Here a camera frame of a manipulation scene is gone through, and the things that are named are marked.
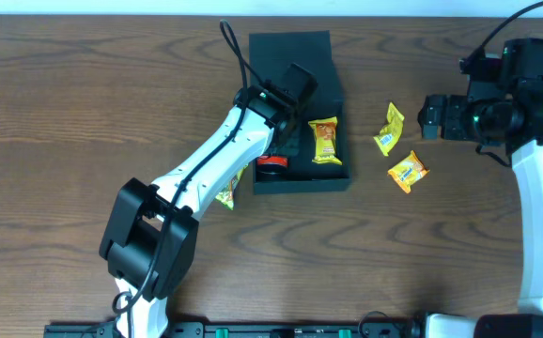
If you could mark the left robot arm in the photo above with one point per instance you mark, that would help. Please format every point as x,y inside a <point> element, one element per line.
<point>149,240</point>

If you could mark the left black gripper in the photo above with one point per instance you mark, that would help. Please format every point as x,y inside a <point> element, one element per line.
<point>286,130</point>

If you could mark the yellow orange snack packet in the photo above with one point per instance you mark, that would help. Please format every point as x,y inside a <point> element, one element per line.
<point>324,131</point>

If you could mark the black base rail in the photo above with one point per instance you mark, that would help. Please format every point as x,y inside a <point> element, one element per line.
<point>374,329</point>

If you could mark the dark green open box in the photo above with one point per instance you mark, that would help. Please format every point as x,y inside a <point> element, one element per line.
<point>271,54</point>

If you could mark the red Pringles can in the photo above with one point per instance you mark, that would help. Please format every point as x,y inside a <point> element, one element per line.
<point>271,167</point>

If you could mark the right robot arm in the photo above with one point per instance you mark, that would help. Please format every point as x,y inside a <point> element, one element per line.
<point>502,107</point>

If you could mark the orange yellow biscuit packet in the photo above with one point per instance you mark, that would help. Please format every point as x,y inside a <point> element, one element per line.
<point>407,172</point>

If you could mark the green snack packet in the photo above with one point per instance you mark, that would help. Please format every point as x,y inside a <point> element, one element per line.
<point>226,195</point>

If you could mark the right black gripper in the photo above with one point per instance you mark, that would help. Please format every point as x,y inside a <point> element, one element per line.
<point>443,117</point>

